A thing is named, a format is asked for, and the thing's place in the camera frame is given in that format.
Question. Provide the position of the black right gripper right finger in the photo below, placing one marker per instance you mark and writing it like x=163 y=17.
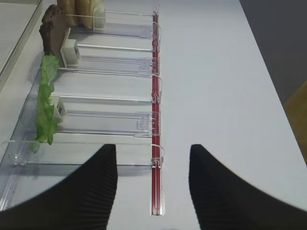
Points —
x=224 y=201

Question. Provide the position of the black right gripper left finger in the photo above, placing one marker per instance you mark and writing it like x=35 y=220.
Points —
x=81 y=201

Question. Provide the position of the green lettuce leaf in rack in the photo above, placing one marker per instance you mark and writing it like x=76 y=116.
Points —
x=46 y=124

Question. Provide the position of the brown meat patty in rack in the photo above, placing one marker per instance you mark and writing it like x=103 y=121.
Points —
x=52 y=30

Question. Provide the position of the white pusher block lower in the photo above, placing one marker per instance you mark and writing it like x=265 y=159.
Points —
x=59 y=109

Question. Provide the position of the white pusher block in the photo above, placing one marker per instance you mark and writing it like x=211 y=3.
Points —
x=99 y=17
x=59 y=109
x=69 y=51

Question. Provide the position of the white pusher block middle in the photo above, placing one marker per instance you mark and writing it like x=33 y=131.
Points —
x=69 y=51

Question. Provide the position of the white pusher block upper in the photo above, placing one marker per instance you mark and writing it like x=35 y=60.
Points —
x=99 y=17

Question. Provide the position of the front burger bun half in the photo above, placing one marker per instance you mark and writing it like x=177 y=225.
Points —
x=85 y=11

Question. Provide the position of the burger bun half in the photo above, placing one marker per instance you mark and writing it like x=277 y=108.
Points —
x=85 y=11
x=69 y=9

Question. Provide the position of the rear burger bun half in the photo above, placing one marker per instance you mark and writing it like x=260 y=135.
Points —
x=69 y=9

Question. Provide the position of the clear acrylic rack red rail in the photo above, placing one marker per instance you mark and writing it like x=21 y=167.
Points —
x=112 y=97

